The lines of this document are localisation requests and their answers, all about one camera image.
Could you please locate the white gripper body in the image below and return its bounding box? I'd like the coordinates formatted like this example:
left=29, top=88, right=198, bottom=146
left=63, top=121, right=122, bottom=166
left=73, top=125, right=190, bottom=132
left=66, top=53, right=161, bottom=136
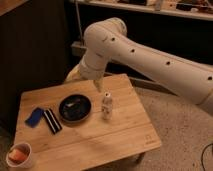
left=79, top=57, right=106, bottom=80

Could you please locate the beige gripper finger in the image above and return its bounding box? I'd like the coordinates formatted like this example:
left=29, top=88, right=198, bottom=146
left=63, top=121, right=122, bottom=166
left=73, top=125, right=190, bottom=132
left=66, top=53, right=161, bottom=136
left=93, top=78, right=103, bottom=92
left=64, top=65, right=81, bottom=83

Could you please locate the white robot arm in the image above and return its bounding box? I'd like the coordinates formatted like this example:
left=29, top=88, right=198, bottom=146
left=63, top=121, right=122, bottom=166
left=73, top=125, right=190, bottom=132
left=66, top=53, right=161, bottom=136
left=65, top=18, right=213, bottom=116

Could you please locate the grey metal shelf beam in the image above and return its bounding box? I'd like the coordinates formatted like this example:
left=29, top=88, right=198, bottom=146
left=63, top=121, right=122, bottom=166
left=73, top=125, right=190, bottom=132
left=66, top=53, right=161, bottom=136
left=71, top=41, right=86, bottom=57

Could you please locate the small white bottle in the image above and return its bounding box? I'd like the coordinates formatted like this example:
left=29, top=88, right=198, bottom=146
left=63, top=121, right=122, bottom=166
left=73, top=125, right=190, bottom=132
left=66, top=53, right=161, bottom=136
left=101, top=92, right=113, bottom=120

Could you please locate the black round plate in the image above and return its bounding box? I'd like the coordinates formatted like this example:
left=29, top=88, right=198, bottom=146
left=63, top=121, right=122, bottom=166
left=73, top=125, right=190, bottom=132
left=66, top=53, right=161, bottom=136
left=59, top=94, right=92, bottom=123

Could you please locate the wooden table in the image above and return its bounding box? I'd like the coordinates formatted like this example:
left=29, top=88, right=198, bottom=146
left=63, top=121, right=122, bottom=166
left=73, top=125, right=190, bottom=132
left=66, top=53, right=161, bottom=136
left=10, top=74, right=161, bottom=171

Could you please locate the black striped eraser block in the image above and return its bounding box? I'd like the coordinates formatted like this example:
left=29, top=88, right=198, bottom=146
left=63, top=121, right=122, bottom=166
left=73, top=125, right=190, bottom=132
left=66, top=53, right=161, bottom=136
left=43, top=109, right=62, bottom=134

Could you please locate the blue sponge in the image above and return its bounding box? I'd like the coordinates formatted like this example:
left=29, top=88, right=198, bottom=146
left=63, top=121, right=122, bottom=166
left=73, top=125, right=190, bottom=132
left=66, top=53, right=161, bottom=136
left=25, top=108, right=44, bottom=128

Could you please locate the vertical metal pole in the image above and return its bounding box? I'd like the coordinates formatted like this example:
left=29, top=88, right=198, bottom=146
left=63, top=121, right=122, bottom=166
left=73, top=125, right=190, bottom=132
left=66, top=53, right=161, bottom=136
left=74, top=0, right=84, bottom=45

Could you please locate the white cup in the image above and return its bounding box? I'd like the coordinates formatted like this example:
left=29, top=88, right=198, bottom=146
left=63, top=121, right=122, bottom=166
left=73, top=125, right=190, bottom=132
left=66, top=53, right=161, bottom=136
left=6, top=142, right=34, bottom=168

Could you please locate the orange object in cup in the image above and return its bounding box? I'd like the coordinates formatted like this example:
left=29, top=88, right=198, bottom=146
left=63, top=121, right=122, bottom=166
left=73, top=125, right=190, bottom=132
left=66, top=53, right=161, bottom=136
left=9, top=149, right=27, bottom=163

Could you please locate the upper shelf with clutter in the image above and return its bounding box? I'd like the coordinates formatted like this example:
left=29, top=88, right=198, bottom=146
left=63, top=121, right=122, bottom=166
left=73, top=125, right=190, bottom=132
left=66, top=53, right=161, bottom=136
left=69, top=0, right=213, bottom=21

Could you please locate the black cable on floor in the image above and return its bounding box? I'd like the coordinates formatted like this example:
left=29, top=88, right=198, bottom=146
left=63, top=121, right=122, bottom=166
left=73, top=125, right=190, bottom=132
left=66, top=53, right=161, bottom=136
left=200, top=142, right=213, bottom=171

